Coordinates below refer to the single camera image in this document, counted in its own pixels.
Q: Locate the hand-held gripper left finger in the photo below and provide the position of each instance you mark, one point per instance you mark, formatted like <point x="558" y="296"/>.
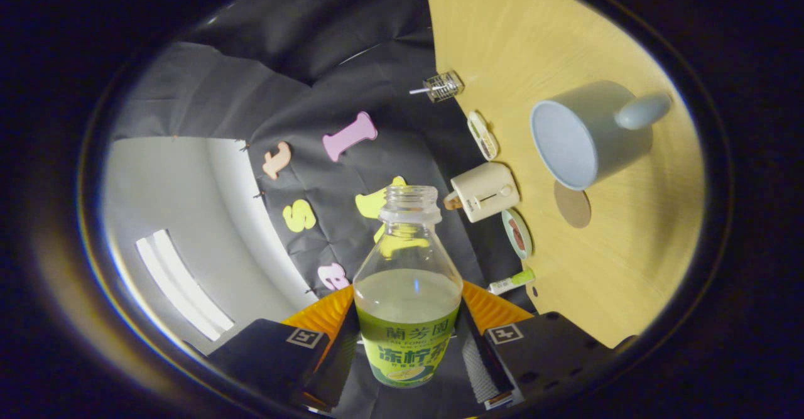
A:
<point x="336" y="369"/>

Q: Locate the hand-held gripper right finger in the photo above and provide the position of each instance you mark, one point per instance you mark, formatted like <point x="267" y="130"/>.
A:
<point x="480" y="362"/>

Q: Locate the green label juice bottle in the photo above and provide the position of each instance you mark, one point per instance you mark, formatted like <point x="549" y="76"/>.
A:
<point x="408" y="343"/>

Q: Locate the round brown coaster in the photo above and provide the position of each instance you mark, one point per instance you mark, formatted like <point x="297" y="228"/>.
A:
<point x="575" y="210"/>

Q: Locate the pale grey cup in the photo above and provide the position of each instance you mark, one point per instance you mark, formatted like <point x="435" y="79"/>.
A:
<point x="603" y="130"/>

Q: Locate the slim white green bottle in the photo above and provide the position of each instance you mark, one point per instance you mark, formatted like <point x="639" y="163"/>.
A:
<point x="512" y="281"/>

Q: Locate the brown food piece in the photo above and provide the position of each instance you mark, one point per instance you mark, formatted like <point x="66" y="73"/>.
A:
<point x="515" y="228"/>
<point x="521" y="243"/>

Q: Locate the pale green plate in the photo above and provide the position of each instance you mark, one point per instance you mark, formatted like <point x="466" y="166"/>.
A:
<point x="528" y="237"/>

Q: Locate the toast slice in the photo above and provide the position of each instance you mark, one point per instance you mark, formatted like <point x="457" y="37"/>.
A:
<point x="450" y="201"/>

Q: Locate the cream toaster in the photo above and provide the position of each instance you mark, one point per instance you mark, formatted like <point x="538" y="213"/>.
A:
<point x="487" y="190"/>

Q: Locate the long ceiling light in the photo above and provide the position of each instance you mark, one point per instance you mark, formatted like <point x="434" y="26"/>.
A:
<point x="182" y="287"/>

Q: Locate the white divided tray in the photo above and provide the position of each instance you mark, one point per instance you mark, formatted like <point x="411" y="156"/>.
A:
<point x="482" y="136"/>

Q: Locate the wooden table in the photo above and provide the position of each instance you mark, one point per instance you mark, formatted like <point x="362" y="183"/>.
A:
<point x="502" y="29"/>

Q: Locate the black backdrop cloth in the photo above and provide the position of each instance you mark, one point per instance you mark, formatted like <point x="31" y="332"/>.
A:
<point x="314" y="29"/>

